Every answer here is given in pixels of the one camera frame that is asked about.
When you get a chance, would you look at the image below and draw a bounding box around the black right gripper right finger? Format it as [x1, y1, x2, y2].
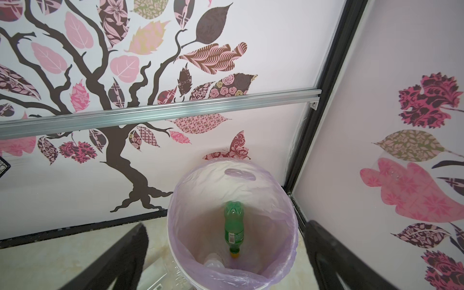
[304, 221, 396, 290]

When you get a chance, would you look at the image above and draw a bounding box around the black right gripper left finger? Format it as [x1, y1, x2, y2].
[62, 223, 149, 290]

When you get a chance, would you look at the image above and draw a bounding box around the clear square plastic bottle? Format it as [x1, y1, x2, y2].
[204, 253, 225, 269]

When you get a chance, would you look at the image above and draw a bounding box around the green plastic soda bottle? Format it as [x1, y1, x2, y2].
[224, 201, 245, 258]

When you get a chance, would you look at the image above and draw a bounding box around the white bin with purple liner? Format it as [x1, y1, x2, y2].
[167, 158, 298, 290]

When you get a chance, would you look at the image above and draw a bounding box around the clear bottle with white cap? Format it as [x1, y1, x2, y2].
[137, 253, 195, 290]

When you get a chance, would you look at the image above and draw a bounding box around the black wire mesh basket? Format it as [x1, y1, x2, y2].
[0, 157, 11, 177]

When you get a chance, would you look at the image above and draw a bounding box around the black corner frame post right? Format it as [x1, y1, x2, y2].
[283, 0, 368, 195]

